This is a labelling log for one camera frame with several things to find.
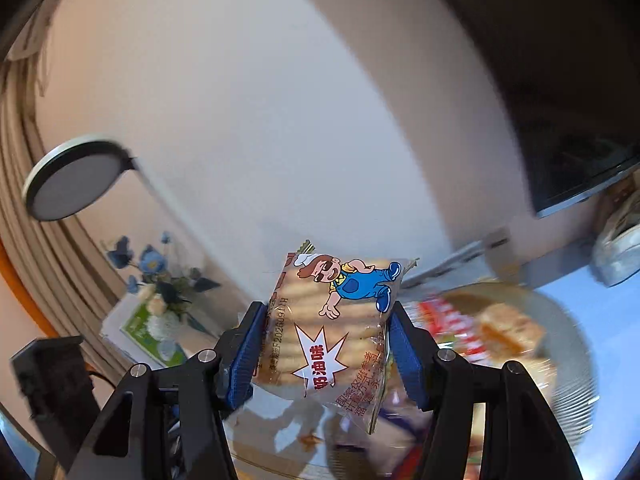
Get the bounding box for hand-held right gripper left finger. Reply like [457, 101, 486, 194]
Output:
[65, 300, 271, 480]

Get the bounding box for red striped snack packet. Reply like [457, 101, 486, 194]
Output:
[415, 297, 491, 361]

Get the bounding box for white plastic bag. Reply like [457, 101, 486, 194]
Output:
[592, 210, 640, 288]

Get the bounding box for white ceramic vase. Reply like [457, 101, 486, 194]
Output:
[155, 335, 191, 368]

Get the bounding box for cartoon print biscuit packet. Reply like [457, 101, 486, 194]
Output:
[250, 240, 420, 436]

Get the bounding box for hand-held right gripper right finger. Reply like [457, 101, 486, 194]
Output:
[387, 305, 583, 480]

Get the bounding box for blue white artificial flowers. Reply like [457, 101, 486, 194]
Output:
[107, 232, 221, 341]

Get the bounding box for amber ribbed glass bowl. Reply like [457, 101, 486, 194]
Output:
[225, 280, 598, 480]

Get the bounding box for green white book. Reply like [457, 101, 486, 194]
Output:
[100, 292, 223, 368]

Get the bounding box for clear toast slice packet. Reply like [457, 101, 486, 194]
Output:
[475, 305, 546, 361]

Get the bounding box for dark flat screen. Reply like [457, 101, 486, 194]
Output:
[410, 0, 640, 218]

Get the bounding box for white desk lamp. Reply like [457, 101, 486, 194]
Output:
[22, 132, 141, 222]

